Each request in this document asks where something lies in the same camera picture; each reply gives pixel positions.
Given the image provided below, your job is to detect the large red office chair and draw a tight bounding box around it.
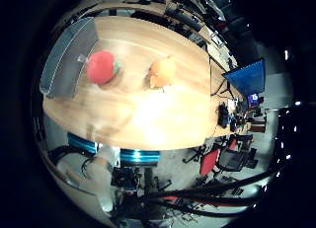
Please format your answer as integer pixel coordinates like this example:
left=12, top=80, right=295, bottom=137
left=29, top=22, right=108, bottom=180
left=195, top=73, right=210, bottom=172
left=199, top=148, right=221, bottom=177

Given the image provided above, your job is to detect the long black device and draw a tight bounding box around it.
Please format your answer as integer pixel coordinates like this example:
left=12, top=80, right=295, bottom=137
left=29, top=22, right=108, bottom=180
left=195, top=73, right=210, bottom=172
left=163, top=5, right=204, bottom=33

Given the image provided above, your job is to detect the black office chair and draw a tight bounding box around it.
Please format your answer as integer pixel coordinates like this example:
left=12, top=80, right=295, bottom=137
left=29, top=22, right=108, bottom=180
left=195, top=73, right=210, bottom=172
left=216, top=146, right=249, bottom=173

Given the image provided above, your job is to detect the metal table frame rail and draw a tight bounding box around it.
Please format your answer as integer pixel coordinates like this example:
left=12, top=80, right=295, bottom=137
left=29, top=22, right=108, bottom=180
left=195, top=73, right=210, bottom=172
left=66, top=131, right=162, bottom=166

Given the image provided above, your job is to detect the black monitor stand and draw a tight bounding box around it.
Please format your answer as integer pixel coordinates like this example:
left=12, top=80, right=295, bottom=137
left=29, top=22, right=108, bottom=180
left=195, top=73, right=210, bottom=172
left=210, top=79, right=235, bottom=100

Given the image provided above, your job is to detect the orange plush toy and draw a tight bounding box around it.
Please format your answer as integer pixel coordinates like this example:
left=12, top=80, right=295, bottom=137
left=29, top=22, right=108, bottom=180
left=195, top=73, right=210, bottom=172
left=148, top=55, right=178, bottom=90

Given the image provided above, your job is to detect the black device on desk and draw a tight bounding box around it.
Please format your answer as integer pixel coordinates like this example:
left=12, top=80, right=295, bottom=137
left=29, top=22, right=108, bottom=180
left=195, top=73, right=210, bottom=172
left=217, top=103, right=230, bottom=129

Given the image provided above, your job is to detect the small lit screen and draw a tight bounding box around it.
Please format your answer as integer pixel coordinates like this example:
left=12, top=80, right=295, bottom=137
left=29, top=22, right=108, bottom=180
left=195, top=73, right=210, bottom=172
left=248, top=93, right=261, bottom=106

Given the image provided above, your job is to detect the small red office chair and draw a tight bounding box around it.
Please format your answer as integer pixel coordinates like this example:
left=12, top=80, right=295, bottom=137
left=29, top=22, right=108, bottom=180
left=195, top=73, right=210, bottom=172
left=228, top=137, right=239, bottom=151

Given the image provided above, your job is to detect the thick black cable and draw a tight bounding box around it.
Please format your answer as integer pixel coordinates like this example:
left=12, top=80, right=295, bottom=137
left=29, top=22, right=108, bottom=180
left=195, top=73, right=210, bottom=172
left=142, top=168, right=280, bottom=200

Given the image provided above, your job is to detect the grey mesh container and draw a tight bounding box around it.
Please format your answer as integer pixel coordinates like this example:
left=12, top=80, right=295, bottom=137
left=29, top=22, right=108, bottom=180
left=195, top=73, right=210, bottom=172
left=39, top=17, right=100, bottom=100

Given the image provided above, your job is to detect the red strawberry plush toy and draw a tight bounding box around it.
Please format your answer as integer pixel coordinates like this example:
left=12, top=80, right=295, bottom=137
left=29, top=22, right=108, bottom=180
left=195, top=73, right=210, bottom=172
left=78, top=49, right=121, bottom=86

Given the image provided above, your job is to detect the wooden background desk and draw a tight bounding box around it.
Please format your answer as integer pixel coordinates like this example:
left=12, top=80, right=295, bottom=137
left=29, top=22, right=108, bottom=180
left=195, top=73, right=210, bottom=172
left=82, top=0, right=213, bottom=44

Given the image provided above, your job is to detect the computer monitor with blue screen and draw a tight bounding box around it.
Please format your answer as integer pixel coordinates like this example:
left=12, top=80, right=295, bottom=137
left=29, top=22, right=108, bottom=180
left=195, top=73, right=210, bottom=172
left=222, top=58, right=267, bottom=98

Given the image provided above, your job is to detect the black electronics box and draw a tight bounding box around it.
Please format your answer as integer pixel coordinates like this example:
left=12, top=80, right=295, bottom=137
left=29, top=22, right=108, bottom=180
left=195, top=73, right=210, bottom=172
left=111, top=166, right=143, bottom=191

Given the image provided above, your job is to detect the person in white clothes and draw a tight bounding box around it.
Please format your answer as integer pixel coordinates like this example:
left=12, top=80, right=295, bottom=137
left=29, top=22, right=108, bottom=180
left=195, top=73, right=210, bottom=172
left=86, top=144, right=121, bottom=213

